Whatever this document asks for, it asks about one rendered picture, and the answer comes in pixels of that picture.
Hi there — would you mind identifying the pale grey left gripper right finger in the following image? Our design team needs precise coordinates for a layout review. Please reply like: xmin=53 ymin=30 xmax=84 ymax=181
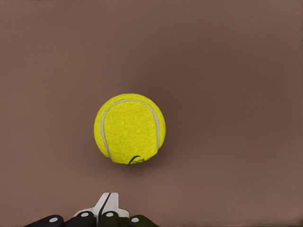
xmin=98 ymin=192 xmax=130 ymax=227

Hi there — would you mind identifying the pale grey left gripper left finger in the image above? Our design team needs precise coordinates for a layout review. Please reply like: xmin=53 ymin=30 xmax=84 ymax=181
xmin=63 ymin=192 xmax=111 ymax=227

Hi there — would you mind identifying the yellow tennis ball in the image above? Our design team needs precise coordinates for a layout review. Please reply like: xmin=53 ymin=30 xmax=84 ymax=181
xmin=93 ymin=93 xmax=167 ymax=166

